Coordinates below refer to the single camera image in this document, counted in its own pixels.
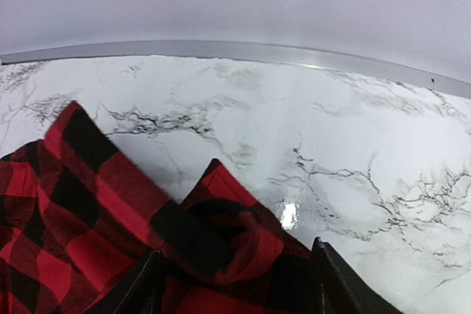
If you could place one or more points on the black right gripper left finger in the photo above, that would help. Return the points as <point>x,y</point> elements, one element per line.
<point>140,291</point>

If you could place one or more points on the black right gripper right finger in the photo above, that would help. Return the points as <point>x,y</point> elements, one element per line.
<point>339,289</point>

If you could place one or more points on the red black plaid shirt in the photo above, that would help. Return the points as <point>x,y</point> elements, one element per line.
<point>77,215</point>

